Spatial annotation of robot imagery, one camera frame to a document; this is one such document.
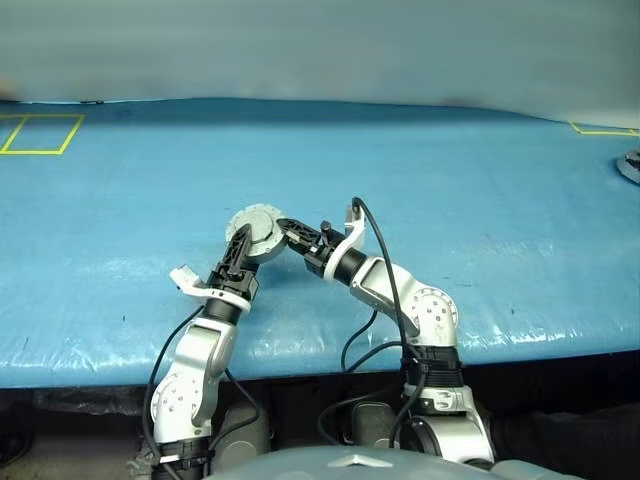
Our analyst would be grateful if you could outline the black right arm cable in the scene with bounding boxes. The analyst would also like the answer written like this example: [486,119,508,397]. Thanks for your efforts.
[317,196,429,449]

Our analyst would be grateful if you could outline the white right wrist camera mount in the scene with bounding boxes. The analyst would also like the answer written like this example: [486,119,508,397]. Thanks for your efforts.
[322,203,369,284]

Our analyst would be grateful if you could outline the yellow tape corner marking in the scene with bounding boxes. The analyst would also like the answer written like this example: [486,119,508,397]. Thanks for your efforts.
[568,120,640,137]

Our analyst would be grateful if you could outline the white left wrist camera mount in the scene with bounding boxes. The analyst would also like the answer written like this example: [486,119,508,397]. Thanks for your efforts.
[168,264,252,314]

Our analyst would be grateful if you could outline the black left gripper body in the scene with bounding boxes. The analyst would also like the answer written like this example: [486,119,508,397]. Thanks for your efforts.
[206,266,260,302]

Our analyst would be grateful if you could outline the silver hinged motor lid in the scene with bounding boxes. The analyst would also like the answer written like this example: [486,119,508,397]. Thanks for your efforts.
[225,203,282,249]

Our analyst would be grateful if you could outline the silver motor housing copper windings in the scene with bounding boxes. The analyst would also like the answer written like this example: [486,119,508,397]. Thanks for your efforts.
[244,227,290,266]

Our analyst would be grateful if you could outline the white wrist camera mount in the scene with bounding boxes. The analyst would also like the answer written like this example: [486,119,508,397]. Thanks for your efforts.
[322,203,369,284]
[168,264,252,314]

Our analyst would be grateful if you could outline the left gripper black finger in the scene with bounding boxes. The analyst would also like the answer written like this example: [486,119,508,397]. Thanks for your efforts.
[218,223,255,275]

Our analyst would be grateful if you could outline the dark grey rounded shape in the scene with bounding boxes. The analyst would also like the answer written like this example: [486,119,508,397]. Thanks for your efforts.
[349,403,396,447]
[219,399,274,454]

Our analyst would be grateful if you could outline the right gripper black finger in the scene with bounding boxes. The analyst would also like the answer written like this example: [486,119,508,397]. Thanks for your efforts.
[275,217,322,250]

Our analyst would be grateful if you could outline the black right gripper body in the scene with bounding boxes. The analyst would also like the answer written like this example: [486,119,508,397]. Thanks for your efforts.
[301,219,347,277]

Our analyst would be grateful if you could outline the dark grey metal part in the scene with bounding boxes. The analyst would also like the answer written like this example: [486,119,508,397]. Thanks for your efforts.
[613,148,640,187]

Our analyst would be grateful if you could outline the grey robot torso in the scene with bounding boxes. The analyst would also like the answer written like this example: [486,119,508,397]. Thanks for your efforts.
[207,446,640,480]

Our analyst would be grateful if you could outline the yellow tape double square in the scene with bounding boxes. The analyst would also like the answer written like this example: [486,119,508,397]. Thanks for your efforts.
[0,113,86,156]

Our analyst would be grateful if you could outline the blue plastic table cover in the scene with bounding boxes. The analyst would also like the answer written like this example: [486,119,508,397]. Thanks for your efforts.
[0,97,640,389]

